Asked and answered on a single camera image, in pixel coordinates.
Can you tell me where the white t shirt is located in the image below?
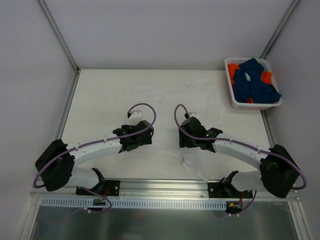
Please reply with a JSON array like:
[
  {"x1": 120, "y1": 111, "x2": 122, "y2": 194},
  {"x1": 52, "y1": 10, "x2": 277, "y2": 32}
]
[{"x1": 126, "y1": 80, "x2": 231, "y2": 181}]

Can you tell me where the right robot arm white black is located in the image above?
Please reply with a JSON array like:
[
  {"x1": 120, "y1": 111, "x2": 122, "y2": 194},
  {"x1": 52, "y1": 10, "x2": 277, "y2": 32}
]
[{"x1": 179, "y1": 117, "x2": 300, "y2": 199}]

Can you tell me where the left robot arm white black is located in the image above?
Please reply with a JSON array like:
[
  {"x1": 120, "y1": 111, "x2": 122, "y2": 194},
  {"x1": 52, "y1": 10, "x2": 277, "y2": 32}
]
[{"x1": 33, "y1": 120, "x2": 154, "y2": 195}]

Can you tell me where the blue t shirt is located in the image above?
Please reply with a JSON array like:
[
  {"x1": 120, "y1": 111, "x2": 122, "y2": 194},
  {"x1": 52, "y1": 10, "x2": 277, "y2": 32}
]
[{"x1": 233, "y1": 58, "x2": 281, "y2": 104}]

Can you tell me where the orange t shirt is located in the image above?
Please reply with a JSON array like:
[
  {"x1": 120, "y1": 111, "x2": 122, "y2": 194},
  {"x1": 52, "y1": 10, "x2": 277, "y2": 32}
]
[{"x1": 227, "y1": 63, "x2": 272, "y2": 104}]

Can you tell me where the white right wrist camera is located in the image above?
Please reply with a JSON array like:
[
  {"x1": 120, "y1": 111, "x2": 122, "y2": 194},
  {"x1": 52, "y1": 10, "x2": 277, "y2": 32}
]
[{"x1": 184, "y1": 112, "x2": 197, "y2": 119}]

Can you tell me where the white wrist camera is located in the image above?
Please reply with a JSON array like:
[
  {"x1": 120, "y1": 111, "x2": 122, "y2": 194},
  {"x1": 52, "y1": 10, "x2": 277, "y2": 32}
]
[
  {"x1": 127, "y1": 110, "x2": 143, "y2": 126},
  {"x1": 184, "y1": 112, "x2": 197, "y2": 119}
]

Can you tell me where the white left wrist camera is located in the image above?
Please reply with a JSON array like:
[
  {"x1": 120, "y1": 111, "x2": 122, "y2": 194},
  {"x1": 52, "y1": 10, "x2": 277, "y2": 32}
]
[{"x1": 127, "y1": 110, "x2": 143, "y2": 126}]

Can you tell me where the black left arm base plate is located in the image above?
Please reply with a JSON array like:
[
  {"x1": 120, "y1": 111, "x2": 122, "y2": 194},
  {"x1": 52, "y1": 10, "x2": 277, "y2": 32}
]
[{"x1": 75, "y1": 180, "x2": 121, "y2": 197}]

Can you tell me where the aluminium mounting rail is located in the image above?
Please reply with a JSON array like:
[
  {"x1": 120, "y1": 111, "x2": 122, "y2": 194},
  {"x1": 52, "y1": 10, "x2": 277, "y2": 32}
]
[{"x1": 30, "y1": 178, "x2": 301, "y2": 202}]

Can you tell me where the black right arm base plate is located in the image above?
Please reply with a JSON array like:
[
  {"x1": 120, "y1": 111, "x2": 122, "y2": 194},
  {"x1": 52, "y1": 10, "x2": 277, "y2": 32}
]
[{"x1": 207, "y1": 181, "x2": 253, "y2": 199}]

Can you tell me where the white slotted cable duct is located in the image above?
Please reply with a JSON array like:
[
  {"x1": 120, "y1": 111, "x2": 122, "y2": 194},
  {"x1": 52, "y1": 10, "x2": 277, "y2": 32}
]
[{"x1": 41, "y1": 197, "x2": 227, "y2": 211}]

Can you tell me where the aluminium frame post right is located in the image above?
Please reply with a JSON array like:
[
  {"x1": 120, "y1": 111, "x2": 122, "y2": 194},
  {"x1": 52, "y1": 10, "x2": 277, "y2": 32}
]
[{"x1": 260, "y1": 0, "x2": 301, "y2": 59}]

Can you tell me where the aluminium frame post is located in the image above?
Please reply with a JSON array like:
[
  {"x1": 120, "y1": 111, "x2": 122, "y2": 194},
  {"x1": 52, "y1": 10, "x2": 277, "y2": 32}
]
[
  {"x1": 36, "y1": 0, "x2": 80, "y2": 73},
  {"x1": 260, "y1": 0, "x2": 301, "y2": 59}
]

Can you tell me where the aluminium frame post left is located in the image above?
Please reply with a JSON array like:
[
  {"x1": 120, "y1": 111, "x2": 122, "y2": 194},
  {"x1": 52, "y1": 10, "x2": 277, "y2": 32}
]
[{"x1": 36, "y1": 0, "x2": 80, "y2": 73}]

